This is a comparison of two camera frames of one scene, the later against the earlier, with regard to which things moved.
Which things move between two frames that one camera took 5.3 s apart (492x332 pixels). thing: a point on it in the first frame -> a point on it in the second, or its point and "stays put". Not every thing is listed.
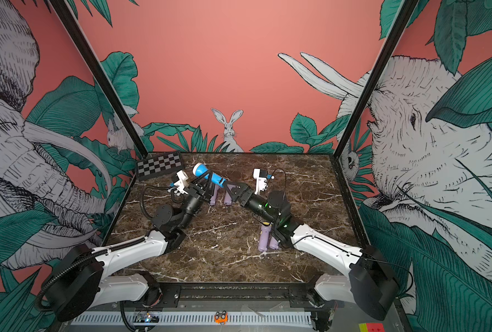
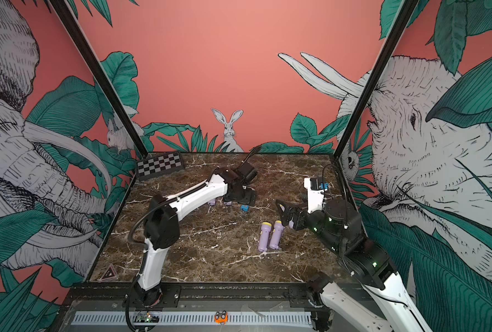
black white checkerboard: (159, 165) stays put
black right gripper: (248, 193) -> (302, 213)
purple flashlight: (265, 229) stays put
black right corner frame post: (406, 10) stays put
